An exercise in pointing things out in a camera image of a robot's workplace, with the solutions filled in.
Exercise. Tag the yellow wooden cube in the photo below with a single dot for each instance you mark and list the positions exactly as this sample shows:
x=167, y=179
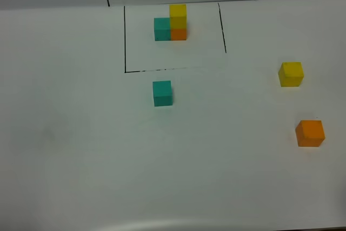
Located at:
x=291, y=74

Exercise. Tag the template orange cube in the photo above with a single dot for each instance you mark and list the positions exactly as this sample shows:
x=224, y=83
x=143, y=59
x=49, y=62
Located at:
x=178, y=34

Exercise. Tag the template yellow cube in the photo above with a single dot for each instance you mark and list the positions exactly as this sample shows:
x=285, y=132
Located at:
x=178, y=16

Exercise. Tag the orange wooden cube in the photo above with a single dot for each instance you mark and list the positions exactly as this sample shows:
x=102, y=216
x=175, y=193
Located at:
x=310, y=133

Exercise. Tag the loose teal wooden cube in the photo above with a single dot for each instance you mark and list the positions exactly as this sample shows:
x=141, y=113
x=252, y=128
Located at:
x=162, y=93

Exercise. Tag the template teal cube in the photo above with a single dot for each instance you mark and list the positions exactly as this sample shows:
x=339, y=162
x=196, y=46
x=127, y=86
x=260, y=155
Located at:
x=162, y=30

